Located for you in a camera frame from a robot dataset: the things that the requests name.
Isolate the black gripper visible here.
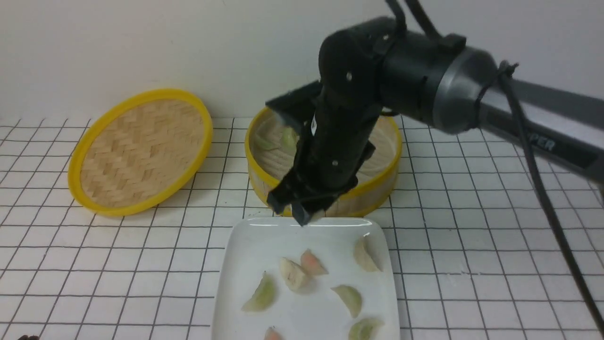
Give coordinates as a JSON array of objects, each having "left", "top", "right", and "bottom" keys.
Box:
[{"left": 266, "top": 89, "right": 382, "bottom": 226}]

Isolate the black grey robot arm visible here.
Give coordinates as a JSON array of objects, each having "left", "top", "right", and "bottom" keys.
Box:
[{"left": 266, "top": 17, "right": 604, "bottom": 225}]

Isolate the pink dumpling plate centre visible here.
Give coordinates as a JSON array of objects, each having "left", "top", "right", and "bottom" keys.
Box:
[{"left": 300, "top": 249, "right": 328, "bottom": 276}]

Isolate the pink dumpling plate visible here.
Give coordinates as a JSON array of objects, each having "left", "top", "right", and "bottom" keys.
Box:
[
  {"left": 300, "top": 249, "right": 328, "bottom": 276},
  {"left": 264, "top": 327, "right": 283, "bottom": 340}
]

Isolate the white dumpling plate centre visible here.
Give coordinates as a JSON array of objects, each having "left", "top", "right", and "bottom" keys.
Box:
[{"left": 279, "top": 257, "right": 310, "bottom": 293}]

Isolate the white dumpling plate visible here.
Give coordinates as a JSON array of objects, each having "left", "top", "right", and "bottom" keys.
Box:
[
  {"left": 353, "top": 234, "right": 381, "bottom": 272},
  {"left": 279, "top": 257, "right": 310, "bottom": 293}
]

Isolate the white square plate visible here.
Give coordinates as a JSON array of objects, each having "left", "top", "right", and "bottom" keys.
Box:
[{"left": 211, "top": 217, "right": 401, "bottom": 340}]

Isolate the white dumpling plate right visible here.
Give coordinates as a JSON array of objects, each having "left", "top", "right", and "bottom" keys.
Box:
[{"left": 353, "top": 234, "right": 381, "bottom": 272}]

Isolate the green dumpling plate left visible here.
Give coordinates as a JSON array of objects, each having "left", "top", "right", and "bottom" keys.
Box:
[{"left": 241, "top": 272, "right": 277, "bottom": 313}]

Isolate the pale green dumpling plate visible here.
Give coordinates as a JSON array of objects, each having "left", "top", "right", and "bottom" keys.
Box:
[{"left": 331, "top": 285, "right": 363, "bottom": 318}]

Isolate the pink dumpling plate bottom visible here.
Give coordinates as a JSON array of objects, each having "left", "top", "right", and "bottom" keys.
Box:
[{"left": 264, "top": 327, "right": 283, "bottom": 340}]

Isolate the green dumpling plate bottom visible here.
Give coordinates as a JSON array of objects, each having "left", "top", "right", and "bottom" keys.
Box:
[{"left": 348, "top": 318, "right": 384, "bottom": 340}]

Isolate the bamboo steamer basket yellow rim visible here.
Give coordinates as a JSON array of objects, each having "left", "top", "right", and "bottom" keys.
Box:
[{"left": 244, "top": 108, "right": 402, "bottom": 217}]

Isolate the pale green dumpling steamer left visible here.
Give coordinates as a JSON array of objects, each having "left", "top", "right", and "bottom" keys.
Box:
[{"left": 254, "top": 135, "right": 280, "bottom": 151}]

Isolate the green dumpling steamer middle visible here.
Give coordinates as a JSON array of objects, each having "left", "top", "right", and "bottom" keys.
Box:
[{"left": 280, "top": 127, "right": 299, "bottom": 153}]

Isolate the bamboo steamer lid yellow rim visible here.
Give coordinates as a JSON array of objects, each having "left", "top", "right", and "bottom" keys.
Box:
[{"left": 67, "top": 88, "right": 213, "bottom": 216}]

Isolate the dark object bottom left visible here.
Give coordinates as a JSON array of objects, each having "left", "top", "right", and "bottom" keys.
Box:
[{"left": 18, "top": 334, "right": 40, "bottom": 340}]

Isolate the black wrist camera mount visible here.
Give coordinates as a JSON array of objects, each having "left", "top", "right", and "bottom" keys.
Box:
[{"left": 265, "top": 80, "right": 323, "bottom": 134}]

